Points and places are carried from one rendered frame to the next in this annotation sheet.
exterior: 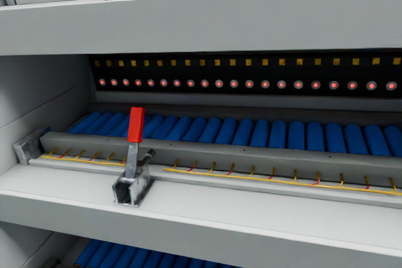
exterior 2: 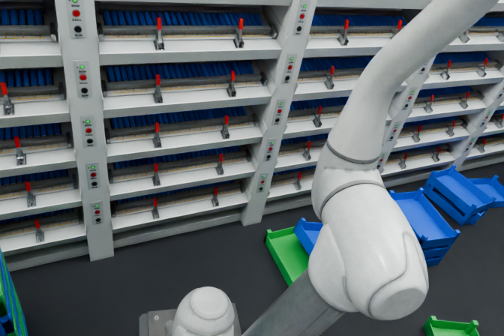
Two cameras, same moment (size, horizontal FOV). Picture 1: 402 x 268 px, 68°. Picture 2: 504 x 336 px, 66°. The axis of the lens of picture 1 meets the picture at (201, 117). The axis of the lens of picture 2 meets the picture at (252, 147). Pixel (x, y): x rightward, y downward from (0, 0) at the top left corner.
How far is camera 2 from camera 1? 1.05 m
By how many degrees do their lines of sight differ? 52
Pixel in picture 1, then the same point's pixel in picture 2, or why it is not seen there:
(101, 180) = (142, 43)
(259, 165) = (193, 31)
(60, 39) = not seen: outside the picture
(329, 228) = (215, 46)
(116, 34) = not seen: outside the picture
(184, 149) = (169, 28)
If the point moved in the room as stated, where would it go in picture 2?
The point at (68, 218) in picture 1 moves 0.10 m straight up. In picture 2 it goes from (138, 58) to (138, 25)
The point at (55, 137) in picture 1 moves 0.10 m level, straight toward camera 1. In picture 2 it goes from (111, 28) to (139, 37)
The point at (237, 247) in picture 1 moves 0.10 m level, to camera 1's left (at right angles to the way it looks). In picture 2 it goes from (194, 55) to (166, 61)
